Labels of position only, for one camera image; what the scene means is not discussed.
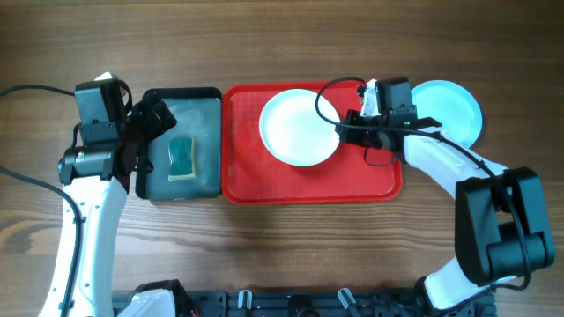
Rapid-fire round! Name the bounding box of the red plastic tray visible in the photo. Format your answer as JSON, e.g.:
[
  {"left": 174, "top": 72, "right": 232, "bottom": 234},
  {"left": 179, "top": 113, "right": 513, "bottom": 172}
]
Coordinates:
[{"left": 221, "top": 81, "right": 404, "bottom": 205}]

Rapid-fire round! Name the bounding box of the black water tray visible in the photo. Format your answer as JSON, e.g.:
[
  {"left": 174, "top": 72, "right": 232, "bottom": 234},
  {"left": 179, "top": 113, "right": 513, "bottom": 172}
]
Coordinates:
[{"left": 136, "top": 87, "right": 222, "bottom": 201}]

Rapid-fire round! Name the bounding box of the white plate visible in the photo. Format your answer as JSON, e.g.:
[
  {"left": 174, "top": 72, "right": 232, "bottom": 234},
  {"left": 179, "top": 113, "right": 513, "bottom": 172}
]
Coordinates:
[{"left": 258, "top": 89, "right": 340, "bottom": 166}]

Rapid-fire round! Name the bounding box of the yellow green sponge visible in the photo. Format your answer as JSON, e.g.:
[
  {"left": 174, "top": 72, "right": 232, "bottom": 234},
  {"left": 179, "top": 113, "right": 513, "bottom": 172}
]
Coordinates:
[{"left": 168, "top": 136, "right": 196, "bottom": 181}]

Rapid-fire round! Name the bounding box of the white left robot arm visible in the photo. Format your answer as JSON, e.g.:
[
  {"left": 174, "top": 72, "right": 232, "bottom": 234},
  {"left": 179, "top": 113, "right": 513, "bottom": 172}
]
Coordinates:
[{"left": 41, "top": 91, "right": 176, "bottom": 316}]

